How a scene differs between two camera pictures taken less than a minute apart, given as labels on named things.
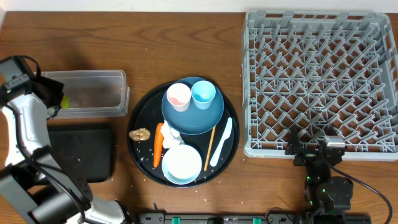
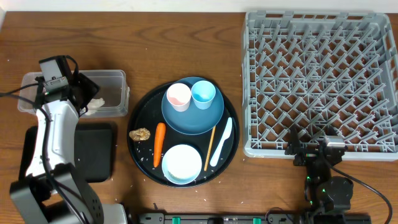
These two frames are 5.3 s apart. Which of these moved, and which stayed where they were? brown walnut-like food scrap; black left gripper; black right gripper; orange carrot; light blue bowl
Moved: black left gripper
Stayed: brown walnut-like food scrap; black right gripper; orange carrot; light blue bowl
